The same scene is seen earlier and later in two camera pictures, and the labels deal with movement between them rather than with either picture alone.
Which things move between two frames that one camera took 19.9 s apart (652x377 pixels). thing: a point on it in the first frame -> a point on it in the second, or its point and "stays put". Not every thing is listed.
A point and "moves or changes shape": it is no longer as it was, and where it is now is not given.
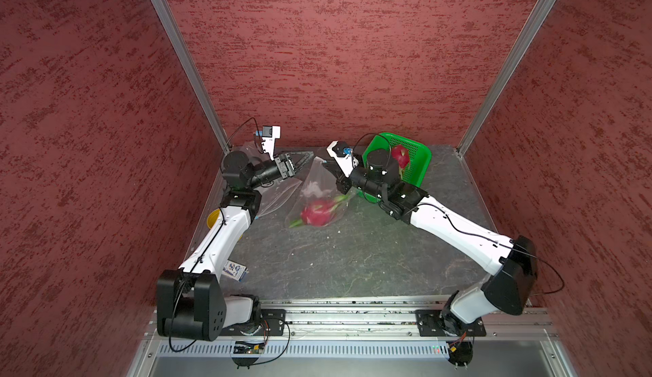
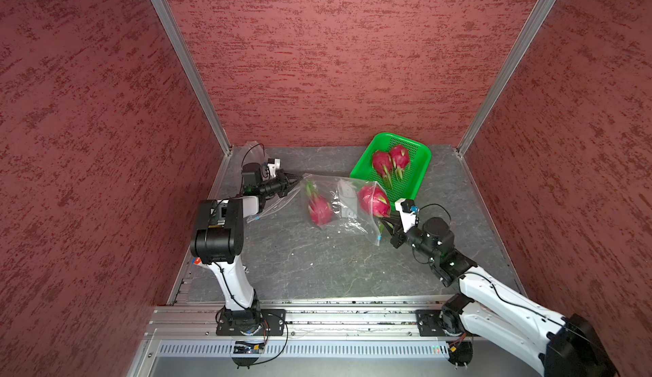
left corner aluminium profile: (167, 19) stays put
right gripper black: (344, 181) -> (396, 238)
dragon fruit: (401, 154) stays put
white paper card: (313, 189) -> (347, 192)
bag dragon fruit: (318, 212) moves or changes shape
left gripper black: (289, 171) -> (283, 183)
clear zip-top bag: (319, 201) moves or changes shape
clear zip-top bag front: (273, 195) stays put
